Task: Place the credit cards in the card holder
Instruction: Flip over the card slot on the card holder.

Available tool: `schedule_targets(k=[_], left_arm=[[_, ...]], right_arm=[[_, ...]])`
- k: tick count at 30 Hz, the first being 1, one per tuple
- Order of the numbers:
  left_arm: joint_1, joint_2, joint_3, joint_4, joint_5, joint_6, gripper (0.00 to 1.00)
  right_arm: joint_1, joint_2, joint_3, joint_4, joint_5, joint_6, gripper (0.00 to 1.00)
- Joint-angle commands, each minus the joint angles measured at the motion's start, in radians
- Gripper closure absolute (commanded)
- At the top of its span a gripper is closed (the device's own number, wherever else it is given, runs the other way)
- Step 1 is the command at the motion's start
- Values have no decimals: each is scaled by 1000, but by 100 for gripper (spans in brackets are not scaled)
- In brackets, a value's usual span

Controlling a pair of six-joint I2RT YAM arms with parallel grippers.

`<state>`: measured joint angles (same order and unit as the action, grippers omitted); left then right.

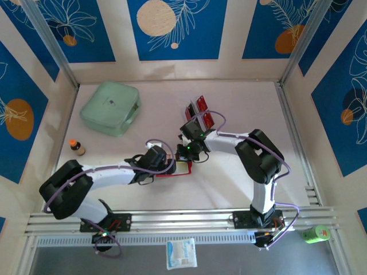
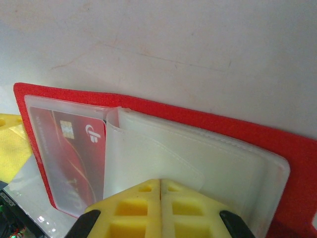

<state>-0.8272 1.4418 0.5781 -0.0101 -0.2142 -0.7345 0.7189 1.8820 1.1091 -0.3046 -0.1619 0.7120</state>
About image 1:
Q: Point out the green can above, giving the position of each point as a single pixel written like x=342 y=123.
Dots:
x=315 y=234

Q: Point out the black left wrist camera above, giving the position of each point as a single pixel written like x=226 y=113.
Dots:
x=155 y=156

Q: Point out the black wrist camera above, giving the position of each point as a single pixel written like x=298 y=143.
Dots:
x=155 y=156
x=189 y=128

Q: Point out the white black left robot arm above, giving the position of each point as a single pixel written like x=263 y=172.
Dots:
x=109 y=176

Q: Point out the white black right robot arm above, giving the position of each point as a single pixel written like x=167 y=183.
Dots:
x=229 y=141

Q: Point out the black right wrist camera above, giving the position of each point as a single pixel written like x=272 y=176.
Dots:
x=189 y=128

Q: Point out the mint green medicine bag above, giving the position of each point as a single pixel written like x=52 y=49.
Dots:
x=109 y=106

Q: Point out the white blue tissue packet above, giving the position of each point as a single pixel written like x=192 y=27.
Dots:
x=182 y=253

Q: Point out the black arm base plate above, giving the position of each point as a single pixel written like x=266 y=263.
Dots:
x=242 y=220
x=124 y=222

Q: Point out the red card holder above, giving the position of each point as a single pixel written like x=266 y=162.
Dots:
x=183 y=169

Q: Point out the aluminium side rail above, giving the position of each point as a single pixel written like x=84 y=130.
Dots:
x=298 y=143

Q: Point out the red credit card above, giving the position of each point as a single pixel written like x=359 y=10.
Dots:
x=207 y=120
x=189 y=112
x=201 y=103

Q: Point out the small brown bottle orange cap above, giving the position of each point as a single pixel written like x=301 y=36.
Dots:
x=78 y=147

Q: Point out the aluminium front rail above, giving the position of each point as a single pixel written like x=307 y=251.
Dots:
x=183 y=219

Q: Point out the aluminium frame post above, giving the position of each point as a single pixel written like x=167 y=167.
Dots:
x=51 y=43
x=306 y=40

